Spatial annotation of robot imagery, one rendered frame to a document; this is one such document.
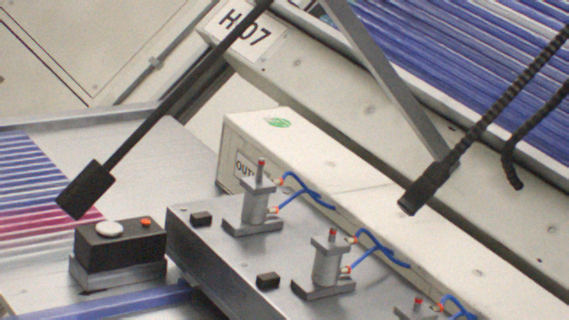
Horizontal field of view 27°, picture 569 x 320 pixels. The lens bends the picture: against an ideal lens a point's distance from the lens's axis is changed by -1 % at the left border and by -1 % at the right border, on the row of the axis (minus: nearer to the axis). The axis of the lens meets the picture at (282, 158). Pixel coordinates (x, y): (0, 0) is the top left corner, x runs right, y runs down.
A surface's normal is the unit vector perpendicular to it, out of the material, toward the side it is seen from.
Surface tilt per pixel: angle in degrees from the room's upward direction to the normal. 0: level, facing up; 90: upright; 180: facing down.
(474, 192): 90
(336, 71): 90
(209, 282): 135
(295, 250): 45
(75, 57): 90
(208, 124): 90
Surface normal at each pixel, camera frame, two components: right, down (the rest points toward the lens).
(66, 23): 0.55, 0.42
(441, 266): 0.15, -0.90
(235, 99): -0.49, -0.55
